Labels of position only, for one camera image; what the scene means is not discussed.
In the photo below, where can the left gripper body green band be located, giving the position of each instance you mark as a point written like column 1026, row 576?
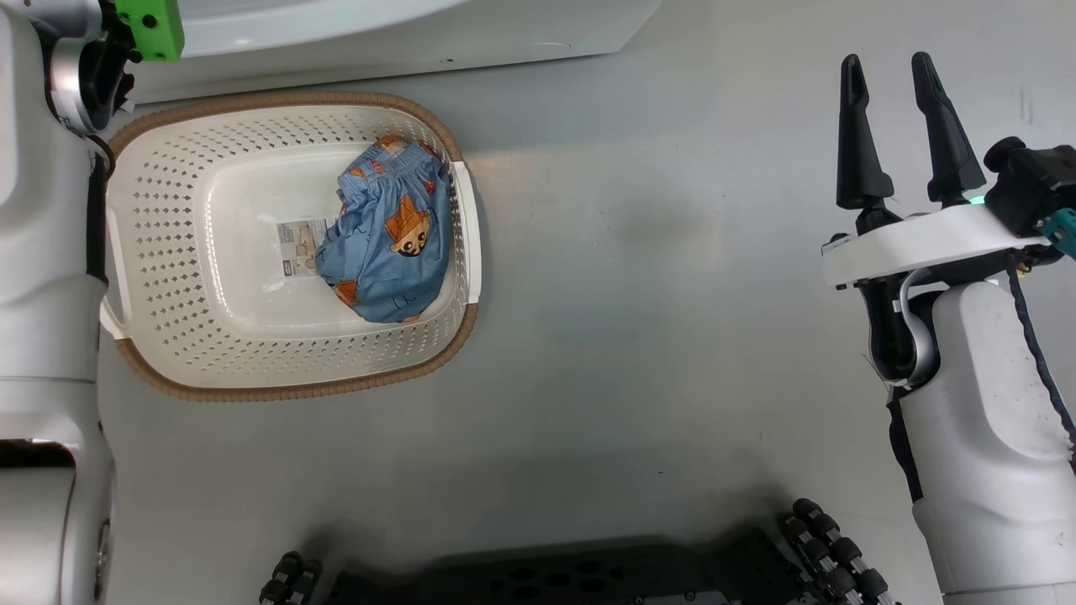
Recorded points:
column 151, row 25

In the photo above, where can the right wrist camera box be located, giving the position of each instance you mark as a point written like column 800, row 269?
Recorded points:
column 1034, row 185

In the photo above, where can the cream perforated laundry basket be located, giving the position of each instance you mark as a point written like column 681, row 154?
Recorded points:
column 252, row 353

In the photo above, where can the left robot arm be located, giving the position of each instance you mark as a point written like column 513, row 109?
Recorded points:
column 42, row 252

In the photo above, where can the paper basket product label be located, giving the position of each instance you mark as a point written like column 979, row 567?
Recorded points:
column 298, row 248

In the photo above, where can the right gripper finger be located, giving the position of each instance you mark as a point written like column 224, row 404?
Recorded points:
column 859, row 151
column 950, row 151

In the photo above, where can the white front-load washing machine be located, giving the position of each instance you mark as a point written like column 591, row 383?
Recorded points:
column 420, row 25

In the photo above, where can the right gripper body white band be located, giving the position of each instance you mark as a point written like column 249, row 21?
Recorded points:
column 925, row 244

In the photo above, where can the black omni roller wheel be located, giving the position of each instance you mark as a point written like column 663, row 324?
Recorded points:
column 836, row 555
column 290, row 580

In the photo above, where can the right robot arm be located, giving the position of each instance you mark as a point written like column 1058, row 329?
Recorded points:
column 983, row 437

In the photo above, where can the blue bear-print shorts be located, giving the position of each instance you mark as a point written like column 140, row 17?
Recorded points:
column 395, row 252

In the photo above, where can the round white filter cover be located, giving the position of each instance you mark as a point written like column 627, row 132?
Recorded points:
column 550, row 46

